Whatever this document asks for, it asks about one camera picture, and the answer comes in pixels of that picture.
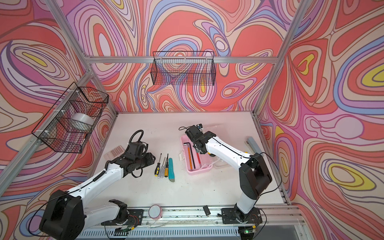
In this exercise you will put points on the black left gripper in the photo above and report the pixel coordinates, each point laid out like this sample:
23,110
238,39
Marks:
150,159

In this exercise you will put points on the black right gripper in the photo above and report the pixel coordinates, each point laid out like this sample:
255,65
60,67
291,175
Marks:
198,150

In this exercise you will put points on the black yellow screwdriver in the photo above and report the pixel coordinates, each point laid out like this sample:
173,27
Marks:
157,170

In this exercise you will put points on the orange handled hex key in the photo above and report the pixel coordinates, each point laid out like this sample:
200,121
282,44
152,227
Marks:
190,159

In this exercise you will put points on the clear handled screwdriver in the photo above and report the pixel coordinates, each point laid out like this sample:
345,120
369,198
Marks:
160,168

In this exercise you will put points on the pink plastic tool box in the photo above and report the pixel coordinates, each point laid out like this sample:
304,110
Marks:
197,163

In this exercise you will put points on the teal utility knife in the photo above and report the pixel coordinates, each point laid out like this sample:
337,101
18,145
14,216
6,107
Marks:
171,171

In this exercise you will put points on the red handled hex key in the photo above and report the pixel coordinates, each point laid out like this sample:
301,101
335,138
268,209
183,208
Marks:
199,160

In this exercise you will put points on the orange handled screwdriver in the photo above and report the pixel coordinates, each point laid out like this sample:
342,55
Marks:
167,167

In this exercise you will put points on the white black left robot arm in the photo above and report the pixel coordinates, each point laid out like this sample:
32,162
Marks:
67,213

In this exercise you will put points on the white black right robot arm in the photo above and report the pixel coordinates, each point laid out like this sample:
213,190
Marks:
254,174

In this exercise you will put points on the pink calculator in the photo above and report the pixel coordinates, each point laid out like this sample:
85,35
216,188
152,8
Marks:
114,153

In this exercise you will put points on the pink round tape dispenser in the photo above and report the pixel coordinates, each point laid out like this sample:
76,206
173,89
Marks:
155,212

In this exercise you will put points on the grey tape roll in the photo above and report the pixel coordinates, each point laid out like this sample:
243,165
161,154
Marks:
81,123

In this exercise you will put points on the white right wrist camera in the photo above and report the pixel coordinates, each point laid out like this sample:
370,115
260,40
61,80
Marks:
199,126

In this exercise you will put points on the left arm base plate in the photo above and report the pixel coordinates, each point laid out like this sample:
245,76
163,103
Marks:
133,218

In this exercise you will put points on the small black block on rail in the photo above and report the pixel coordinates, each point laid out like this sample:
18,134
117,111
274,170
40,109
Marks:
206,210

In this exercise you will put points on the black wire basket back wall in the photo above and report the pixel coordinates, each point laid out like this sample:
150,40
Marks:
183,68

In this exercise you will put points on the black wire basket wall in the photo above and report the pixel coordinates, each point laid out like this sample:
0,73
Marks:
58,135
183,68

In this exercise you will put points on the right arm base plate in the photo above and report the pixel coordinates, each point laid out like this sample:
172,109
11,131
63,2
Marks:
235,216

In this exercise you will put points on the black wire basket left wall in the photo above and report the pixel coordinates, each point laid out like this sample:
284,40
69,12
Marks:
58,135

